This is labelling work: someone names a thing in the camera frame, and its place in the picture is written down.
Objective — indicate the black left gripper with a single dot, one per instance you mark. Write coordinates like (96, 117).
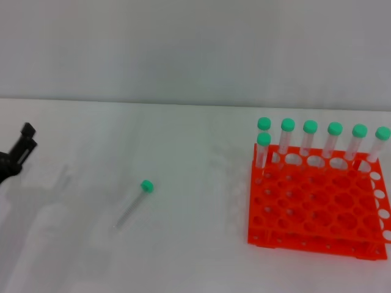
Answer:
(6, 166)

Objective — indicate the test tube with green cap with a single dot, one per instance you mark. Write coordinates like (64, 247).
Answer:
(310, 126)
(264, 123)
(334, 128)
(264, 139)
(147, 185)
(382, 133)
(288, 124)
(359, 130)

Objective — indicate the orange test tube rack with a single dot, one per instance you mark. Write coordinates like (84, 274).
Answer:
(305, 237)

